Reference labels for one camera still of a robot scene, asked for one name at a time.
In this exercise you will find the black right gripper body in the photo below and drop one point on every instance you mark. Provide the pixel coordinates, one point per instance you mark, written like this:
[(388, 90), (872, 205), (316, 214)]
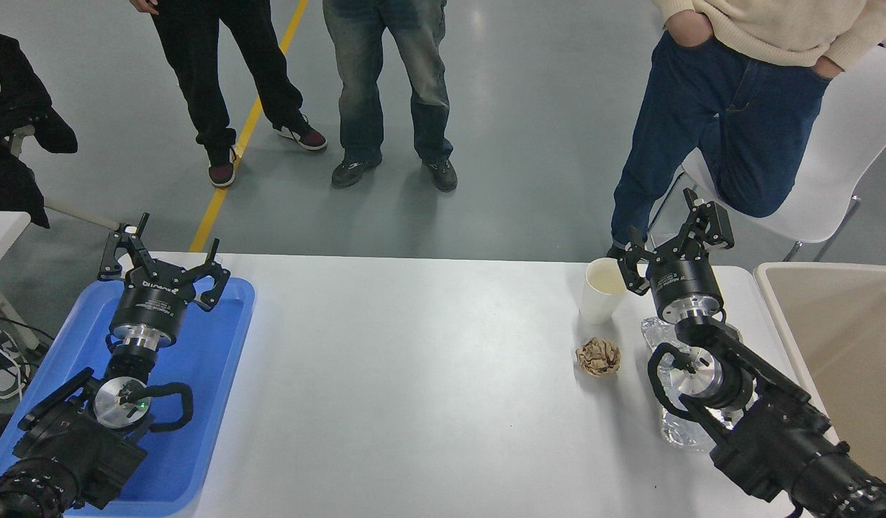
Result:
[(684, 280)]

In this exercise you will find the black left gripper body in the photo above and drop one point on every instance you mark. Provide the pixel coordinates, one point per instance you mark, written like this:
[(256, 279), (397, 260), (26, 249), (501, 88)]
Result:
[(155, 302)]

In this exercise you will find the white paper cup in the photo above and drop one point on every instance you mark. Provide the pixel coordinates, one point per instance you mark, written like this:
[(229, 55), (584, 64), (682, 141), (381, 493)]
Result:
[(597, 298)]

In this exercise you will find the person's left hand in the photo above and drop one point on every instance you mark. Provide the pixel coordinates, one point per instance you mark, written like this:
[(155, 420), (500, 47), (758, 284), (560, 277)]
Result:
[(828, 68)]

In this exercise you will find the person's right hand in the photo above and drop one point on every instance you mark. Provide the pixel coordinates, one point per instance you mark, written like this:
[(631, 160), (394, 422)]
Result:
[(144, 6), (689, 30)]

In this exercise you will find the clear square floor plate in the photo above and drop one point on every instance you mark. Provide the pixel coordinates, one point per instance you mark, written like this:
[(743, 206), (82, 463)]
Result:
[(660, 239)]

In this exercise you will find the silver foil tray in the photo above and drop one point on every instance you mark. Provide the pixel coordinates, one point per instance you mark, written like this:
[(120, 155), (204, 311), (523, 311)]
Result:
[(655, 332)]

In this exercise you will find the blue plastic tray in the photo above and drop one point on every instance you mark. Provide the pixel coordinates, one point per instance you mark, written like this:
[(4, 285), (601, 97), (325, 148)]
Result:
[(212, 374)]

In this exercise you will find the crumpled tan paper ball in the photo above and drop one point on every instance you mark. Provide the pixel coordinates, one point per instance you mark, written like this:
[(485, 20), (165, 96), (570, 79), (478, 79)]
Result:
[(598, 356)]

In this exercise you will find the person leaning on chair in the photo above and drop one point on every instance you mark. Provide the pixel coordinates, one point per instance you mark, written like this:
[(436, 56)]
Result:
[(738, 108)]

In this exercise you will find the small white table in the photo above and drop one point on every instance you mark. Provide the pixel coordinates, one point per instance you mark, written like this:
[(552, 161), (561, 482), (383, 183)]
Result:
[(0, 230)]

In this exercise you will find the white plastic chair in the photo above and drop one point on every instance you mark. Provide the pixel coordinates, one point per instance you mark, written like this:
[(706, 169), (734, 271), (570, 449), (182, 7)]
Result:
[(846, 144)]

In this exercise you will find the white shoe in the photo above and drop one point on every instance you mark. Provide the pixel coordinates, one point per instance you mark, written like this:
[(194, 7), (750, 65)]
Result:
[(11, 385)]

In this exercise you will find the large pale bin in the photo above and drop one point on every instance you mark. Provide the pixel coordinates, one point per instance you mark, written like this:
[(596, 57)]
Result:
[(846, 338)]

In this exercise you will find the standing person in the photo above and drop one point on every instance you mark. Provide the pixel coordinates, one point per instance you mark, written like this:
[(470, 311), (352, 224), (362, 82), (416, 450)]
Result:
[(360, 72), (191, 72)]

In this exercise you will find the seated person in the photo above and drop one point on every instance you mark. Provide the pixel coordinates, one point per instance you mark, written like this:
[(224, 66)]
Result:
[(11, 93)]

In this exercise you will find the grey chair frame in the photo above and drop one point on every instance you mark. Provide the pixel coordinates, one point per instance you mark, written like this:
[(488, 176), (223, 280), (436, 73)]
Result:
[(75, 214)]

